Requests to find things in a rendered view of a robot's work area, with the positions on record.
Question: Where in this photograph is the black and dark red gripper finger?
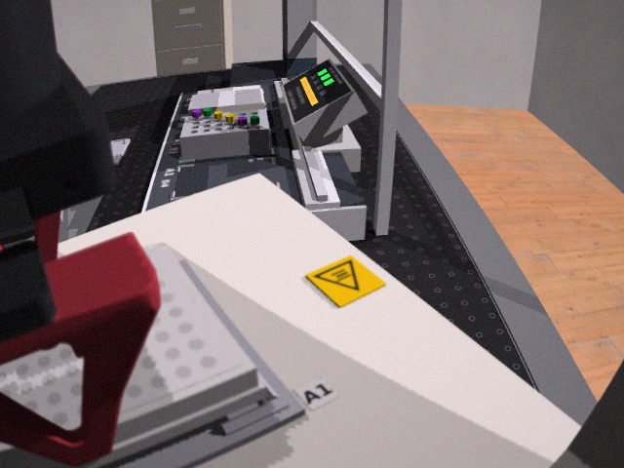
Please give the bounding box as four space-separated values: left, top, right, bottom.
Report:
34 211 61 263
0 232 161 467

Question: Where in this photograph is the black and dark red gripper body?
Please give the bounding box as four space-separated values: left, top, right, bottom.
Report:
0 0 117 343

